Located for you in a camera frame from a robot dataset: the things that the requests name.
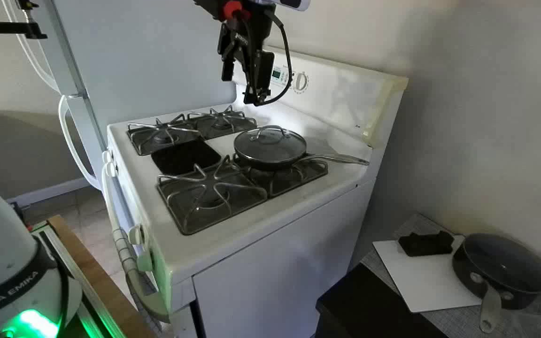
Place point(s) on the black box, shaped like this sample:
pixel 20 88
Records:
pixel 364 306

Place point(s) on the black square potholder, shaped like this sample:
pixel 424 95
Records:
pixel 185 156

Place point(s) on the black burner grate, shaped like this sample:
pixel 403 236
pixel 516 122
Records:
pixel 210 187
pixel 157 133

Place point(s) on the wooden board edge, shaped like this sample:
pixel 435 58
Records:
pixel 93 281

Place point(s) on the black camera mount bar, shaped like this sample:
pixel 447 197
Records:
pixel 7 28

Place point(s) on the white cutting board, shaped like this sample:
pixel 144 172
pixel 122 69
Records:
pixel 420 281

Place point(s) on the white refrigerator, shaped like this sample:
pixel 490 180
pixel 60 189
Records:
pixel 157 56

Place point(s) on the small black object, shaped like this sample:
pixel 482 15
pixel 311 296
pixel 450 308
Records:
pixel 424 244

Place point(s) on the white gas stove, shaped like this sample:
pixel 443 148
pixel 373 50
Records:
pixel 270 281

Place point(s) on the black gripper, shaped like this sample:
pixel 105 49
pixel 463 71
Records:
pixel 251 28

